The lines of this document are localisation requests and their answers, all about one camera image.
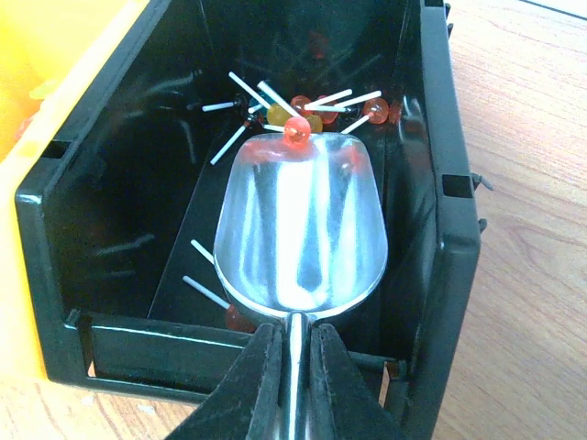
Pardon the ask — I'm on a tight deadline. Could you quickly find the yellow plastic bin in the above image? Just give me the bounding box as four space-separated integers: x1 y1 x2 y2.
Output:
1 1 147 380

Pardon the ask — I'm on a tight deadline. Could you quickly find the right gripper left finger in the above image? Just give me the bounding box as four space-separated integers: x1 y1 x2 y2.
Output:
167 324 282 439

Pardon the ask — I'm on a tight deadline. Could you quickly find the red lollipop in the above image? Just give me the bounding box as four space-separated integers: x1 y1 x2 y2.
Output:
257 81 311 149

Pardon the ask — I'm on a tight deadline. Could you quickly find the metal scoop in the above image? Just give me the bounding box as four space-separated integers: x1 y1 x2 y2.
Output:
213 132 388 439

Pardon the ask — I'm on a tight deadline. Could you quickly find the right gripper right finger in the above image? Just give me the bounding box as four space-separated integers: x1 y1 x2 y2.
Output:
309 324 404 439

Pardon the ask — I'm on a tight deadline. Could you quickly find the black plastic bin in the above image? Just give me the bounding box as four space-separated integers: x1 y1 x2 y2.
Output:
15 1 481 439

